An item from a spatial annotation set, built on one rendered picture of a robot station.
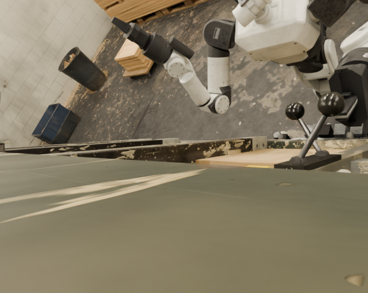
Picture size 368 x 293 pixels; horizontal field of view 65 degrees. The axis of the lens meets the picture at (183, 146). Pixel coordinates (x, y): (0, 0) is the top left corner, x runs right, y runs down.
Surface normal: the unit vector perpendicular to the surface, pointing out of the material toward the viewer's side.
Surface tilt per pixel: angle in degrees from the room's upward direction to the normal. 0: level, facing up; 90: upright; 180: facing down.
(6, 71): 90
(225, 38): 54
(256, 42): 68
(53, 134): 90
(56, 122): 90
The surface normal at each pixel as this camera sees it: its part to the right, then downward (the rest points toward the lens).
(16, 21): 0.70, 0.08
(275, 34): -0.53, 0.63
